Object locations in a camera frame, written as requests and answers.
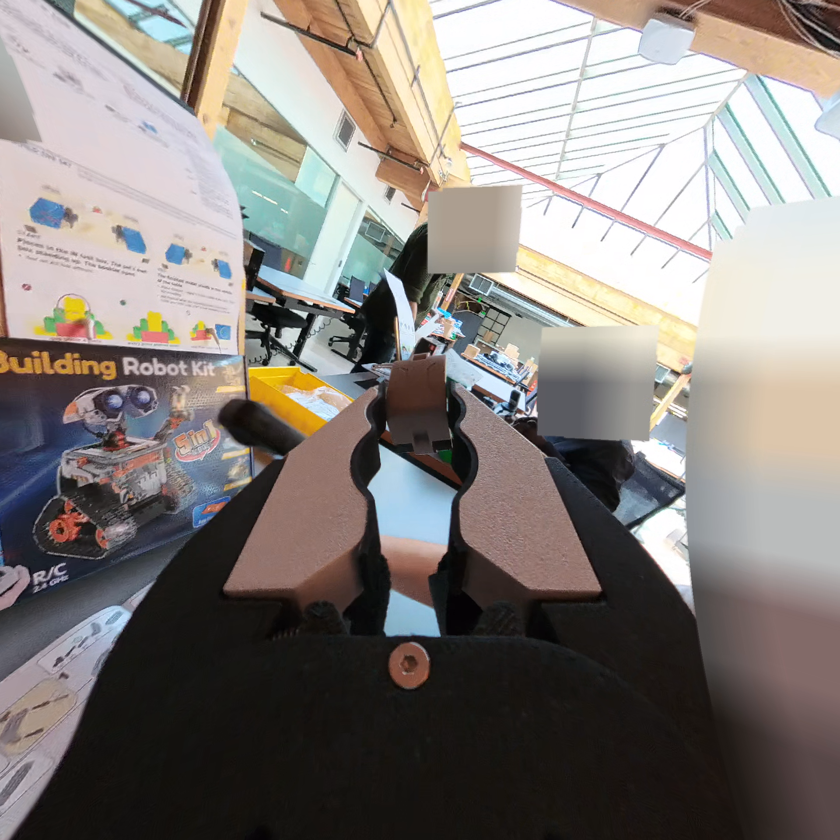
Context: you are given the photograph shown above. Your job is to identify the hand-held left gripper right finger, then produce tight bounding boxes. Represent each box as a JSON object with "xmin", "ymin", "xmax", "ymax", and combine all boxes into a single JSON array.
[{"xmin": 448, "ymin": 384, "xmax": 603, "ymax": 636}]

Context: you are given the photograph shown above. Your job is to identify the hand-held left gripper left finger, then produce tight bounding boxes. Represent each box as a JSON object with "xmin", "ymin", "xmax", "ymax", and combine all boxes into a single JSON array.
[{"xmin": 222, "ymin": 386, "xmax": 388, "ymax": 634}]

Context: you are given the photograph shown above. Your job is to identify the black connector pin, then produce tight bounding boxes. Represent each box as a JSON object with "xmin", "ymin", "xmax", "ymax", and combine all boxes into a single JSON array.
[{"xmin": 218, "ymin": 398, "xmax": 307, "ymax": 456}]

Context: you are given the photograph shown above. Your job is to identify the grey curved building panel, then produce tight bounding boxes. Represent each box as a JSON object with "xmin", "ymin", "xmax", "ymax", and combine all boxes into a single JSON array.
[{"xmin": 383, "ymin": 352, "xmax": 455, "ymax": 455}]

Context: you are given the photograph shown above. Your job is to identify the person's right forearm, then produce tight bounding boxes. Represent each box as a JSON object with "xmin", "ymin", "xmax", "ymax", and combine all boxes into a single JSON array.
[{"xmin": 380, "ymin": 534, "xmax": 452, "ymax": 613}]

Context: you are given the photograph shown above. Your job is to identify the grey desk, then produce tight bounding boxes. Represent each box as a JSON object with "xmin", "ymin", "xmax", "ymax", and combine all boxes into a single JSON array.
[{"xmin": 0, "ymin": 373, "xmax": 462, "ymax": 683}]

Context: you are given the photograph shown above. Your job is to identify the yellow parts bin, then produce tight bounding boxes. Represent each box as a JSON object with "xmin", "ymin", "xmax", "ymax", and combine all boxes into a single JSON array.
[{"xmin": 247, "ymin": 365, "xmax": 353, "ymax": 438}]

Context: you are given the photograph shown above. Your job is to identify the blue robot kit box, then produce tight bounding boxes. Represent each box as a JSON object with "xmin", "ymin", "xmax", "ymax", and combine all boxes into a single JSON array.
[{"xmin": 0, "ymin": 337, "xmax": 255, "ymax": 613}]

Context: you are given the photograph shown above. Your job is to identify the black office chair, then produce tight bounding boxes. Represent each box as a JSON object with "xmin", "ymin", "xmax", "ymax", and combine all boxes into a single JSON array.
[{"xmin": 251, "ymin": 304, "xmax": 317, "ymax": 370}]

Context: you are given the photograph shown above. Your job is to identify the white standing paper sheet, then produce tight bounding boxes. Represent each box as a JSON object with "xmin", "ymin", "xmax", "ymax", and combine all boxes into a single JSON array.
[{"xmin": 383, "ymin": 268, "xmax": 421, "ymax": 362}]

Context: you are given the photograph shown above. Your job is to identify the white instruction booklet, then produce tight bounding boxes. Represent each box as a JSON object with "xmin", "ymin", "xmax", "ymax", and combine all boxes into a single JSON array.
[{"xmin": 0, "ymin": 583, "xmax": 153, "ymax": 809}]

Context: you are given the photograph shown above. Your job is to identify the red pipe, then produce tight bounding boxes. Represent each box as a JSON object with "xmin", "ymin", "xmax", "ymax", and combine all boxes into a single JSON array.
[{"xmin": 458, "ymin": 142, "xmax": 714, "ymax": 263}]

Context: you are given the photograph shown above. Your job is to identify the white printed instruction sheet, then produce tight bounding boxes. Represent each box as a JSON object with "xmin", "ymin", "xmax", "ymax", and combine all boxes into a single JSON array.
[{"xmin": 0, "ymin": 0, "xmax": 248, "ymax": 346}]

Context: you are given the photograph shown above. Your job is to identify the skylight window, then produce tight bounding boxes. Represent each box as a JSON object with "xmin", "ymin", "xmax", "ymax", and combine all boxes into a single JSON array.
[{"xmin": 429, "ymin": 0, "xmax": 840, "ymax": 311}]

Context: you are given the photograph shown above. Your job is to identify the white ceiling sensor box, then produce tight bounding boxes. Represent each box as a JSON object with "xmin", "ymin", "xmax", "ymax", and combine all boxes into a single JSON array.
[{"xmin": 637, "ymin": 14, "xmax": 697, "ymax": 66}]

